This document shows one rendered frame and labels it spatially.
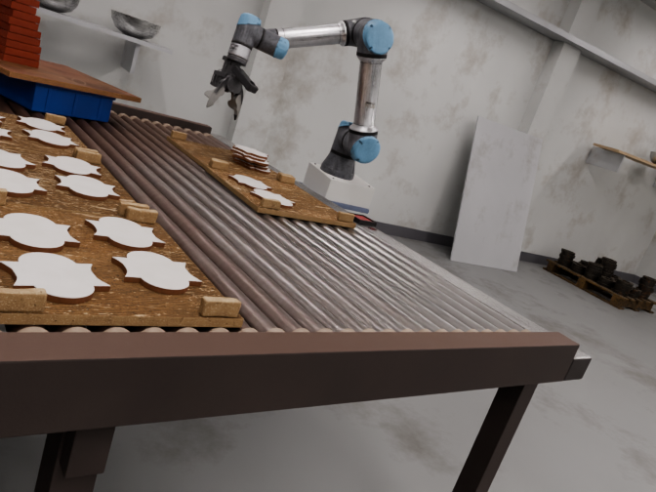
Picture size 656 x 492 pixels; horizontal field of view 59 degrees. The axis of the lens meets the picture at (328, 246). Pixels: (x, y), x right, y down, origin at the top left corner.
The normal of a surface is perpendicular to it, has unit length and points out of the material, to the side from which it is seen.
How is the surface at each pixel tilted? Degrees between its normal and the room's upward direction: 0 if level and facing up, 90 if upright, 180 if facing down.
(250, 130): 90
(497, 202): 75
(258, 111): 90
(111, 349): 0
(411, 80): 90
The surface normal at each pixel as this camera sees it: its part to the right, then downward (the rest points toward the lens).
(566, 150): 0.44, 0.37
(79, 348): 0.31, -0.92
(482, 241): 0.51, 0.12
